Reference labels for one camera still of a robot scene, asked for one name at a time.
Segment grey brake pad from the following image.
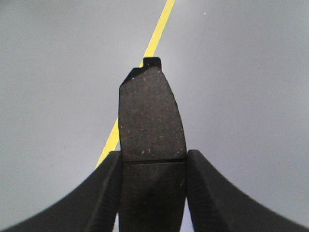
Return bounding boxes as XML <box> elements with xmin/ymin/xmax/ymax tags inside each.
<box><xmin>118</xmin><ymin>58</ymin><xmax>187</xmax><ymax>232</ymax></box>

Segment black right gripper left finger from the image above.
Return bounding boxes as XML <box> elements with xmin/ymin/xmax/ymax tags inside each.
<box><xmin>6</xmin><ymin>151</ymin><xmax>122</xmax><ymax>232</ymax></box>

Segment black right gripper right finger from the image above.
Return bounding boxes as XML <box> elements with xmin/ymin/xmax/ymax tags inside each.
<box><xmin>187</xmin><ymin>150</ymin><xmax>308</xmax><ymax>232</ymax></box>

